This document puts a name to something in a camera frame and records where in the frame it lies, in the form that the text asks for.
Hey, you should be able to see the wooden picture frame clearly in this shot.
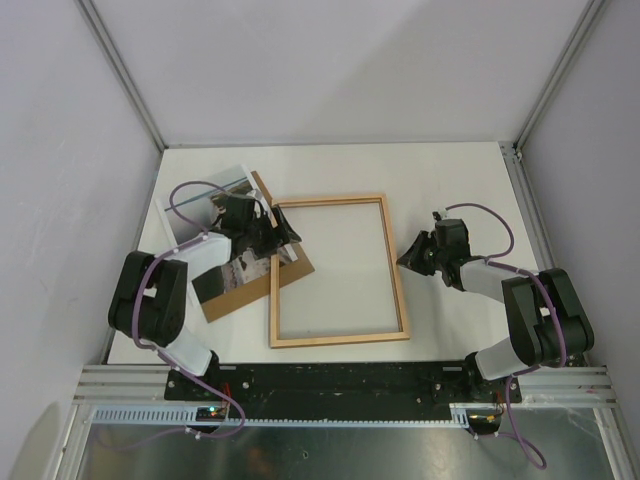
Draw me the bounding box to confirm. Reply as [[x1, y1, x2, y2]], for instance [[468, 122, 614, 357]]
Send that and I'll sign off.
[[269, 193, 410, 349]]

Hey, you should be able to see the brown frame backing board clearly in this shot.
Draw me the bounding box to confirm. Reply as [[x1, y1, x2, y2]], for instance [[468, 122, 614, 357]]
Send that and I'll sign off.
[[192, 172, 315, 322]]

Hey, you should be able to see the left aluminium corner post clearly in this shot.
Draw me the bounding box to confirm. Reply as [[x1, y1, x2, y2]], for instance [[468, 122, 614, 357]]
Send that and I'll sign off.
[[74, 0, 167, 153]]

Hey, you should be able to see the right aluminium corner post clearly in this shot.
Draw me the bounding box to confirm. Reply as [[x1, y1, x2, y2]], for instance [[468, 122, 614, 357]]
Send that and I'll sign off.
[[512, 0, 610, 152]]

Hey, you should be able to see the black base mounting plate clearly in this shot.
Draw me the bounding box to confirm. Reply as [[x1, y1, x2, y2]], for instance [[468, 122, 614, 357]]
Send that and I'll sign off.
[[164, 361, 522, 422]]

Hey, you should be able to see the aluminium front rail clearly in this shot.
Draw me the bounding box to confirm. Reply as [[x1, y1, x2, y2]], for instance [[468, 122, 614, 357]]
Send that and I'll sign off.
[[72, 365, 618, 408]]

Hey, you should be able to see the shiny metal floor sheet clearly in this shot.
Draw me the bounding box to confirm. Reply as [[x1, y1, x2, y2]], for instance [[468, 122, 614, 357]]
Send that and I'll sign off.
[[78, 409, 616, 479]]

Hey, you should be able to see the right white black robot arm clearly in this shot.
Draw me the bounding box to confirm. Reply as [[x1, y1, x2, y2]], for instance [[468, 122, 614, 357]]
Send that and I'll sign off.
[[396, 213, 595, 401]]

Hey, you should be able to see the grey slotted cable duct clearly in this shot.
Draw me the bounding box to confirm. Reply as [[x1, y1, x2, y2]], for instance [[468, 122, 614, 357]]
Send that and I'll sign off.
[[91, 405, 469, 429]]

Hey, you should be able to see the aluminium corner post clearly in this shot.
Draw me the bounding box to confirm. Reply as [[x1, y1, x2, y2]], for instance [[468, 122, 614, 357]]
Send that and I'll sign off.
[[512, 0, 610, 152], [74, 0, 167, 153]]

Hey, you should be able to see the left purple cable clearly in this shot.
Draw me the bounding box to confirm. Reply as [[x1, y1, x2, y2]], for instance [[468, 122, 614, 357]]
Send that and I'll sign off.
[[94, 179, 246, 451]]

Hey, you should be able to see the purple cable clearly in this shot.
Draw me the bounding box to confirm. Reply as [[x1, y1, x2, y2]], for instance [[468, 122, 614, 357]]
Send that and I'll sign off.
[[94, 179, 246, 451], [442, 202, 571, 469]]

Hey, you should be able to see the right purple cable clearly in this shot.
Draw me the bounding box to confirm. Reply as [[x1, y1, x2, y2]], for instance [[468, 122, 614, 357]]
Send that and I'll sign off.
[[442, 202, 571, 469]]

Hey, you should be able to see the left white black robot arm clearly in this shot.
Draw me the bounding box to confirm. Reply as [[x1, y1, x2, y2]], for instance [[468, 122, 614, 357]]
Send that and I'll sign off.
[[107, 195, 301, 400]]

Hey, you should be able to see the landscape photo print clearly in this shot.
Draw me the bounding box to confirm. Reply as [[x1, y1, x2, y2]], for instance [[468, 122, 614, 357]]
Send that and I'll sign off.
[[156, 165, 277, 305]]

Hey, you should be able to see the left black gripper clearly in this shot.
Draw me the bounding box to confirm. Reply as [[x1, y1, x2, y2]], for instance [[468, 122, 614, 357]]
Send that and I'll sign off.
[[243, 205, 299, 260]]

